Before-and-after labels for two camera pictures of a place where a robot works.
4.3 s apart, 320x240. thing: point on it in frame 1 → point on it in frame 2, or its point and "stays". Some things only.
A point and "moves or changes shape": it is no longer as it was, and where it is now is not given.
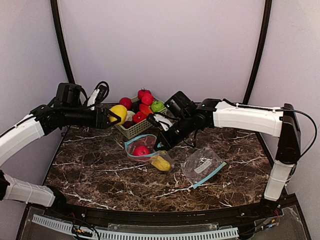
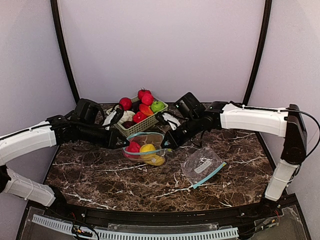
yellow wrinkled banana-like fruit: [161, 163] → [154, 160]
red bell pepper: [139, 117] stays
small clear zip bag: [201, 166] stays
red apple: [141, 150] → [133, 147]
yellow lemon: [120, 110] moves or changes shape
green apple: [157, 106] stays
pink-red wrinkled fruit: [147, 99] stays
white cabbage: [130, 114] stays
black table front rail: [230, 215] stays
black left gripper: [100, 118] → [113, 139]
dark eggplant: [135, 106] stays
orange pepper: [145, 109] stays
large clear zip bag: [142, 148] moves or changes shape
